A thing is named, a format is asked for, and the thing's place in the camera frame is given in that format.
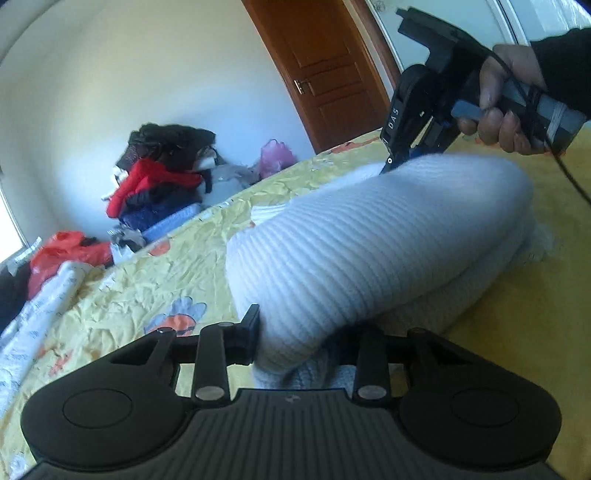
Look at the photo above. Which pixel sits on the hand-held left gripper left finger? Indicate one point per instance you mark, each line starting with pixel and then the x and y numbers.
pixel 253 332

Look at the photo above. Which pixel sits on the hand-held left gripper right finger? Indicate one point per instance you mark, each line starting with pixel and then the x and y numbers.
pixel 369 355

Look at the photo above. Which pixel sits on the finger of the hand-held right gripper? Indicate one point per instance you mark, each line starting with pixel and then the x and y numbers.
pixel 390 162

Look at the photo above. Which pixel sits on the white knit sweater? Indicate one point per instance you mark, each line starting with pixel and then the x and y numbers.
pixel 369 240

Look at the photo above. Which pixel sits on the person's right forearm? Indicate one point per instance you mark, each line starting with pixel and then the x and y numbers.
pixel 565 64

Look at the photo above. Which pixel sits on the person's right hand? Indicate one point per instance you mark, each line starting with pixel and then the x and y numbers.
pixel 508 69

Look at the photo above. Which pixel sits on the white cabinet panel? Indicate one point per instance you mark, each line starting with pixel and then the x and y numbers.
pixel 461 18

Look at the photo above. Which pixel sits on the brown wooden door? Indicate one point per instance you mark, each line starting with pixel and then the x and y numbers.
pixel 332 60

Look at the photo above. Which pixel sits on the pink plastic bag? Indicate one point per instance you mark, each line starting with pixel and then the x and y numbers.
pixel 276 159

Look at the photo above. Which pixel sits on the yellow printed bed sheet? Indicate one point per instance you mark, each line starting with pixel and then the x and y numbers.
pixel 161 258

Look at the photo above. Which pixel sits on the light blue garment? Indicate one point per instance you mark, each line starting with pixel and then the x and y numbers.
pixel 171 224

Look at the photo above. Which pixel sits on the grey garment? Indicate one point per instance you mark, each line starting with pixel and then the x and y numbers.
pixel 228 184

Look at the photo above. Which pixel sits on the dark blue garment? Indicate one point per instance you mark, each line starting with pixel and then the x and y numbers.
pixel 157 205

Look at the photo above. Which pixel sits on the red garment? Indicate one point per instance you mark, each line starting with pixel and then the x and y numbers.
pixel 60 254
pixel 147 177

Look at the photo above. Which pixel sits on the white printed quilt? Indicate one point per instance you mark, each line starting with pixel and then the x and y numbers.
pixel 46 304

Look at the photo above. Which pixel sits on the black garment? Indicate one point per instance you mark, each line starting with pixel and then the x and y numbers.
pixel 166 141

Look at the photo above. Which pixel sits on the dark cloth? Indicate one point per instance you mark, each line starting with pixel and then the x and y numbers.
pixel 13 295

